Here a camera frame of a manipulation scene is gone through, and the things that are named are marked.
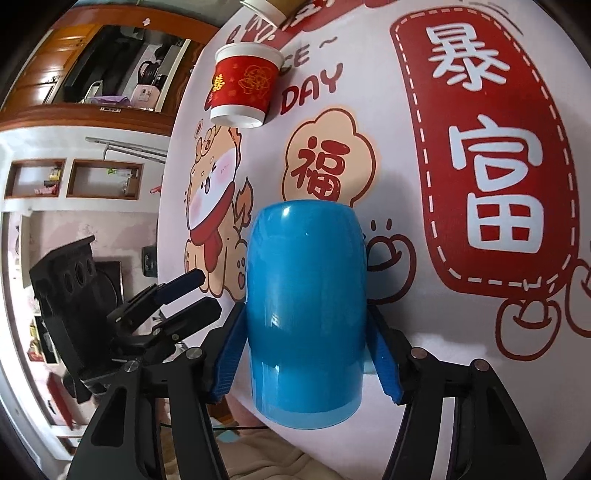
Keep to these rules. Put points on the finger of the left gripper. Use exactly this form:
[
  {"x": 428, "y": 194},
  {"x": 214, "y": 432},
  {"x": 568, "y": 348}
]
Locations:
[
  {"x": 128, "y": 317},
  {"x": 182, "y": 324}
]

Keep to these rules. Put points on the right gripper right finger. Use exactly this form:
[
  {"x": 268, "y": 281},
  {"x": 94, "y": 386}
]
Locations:
[{"x": 490, "y": 439}]

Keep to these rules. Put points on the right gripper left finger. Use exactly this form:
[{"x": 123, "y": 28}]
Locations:
[{"x": 123, "y": 438}]

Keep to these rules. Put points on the blue plastic cup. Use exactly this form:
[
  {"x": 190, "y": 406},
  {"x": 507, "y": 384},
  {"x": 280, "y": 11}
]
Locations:
[{"x": 306, "y": 303}]

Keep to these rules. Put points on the red paper cup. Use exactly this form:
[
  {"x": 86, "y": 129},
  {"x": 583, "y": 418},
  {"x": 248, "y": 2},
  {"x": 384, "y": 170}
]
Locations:
[{"x": 243, "y": 83}]

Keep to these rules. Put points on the brown kraft paper cup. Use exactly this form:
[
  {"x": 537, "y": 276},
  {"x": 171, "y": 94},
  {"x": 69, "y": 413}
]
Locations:
[{"x": 275, "y": 12}]

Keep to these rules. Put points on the pink kitchen appliance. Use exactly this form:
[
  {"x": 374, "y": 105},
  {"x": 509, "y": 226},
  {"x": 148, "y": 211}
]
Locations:
[{"x": 144, "y": 97}]

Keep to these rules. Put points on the printed cartoon tablecloth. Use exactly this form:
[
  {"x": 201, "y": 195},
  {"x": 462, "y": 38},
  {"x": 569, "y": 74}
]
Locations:
[{"x": 459, "y": 131}]

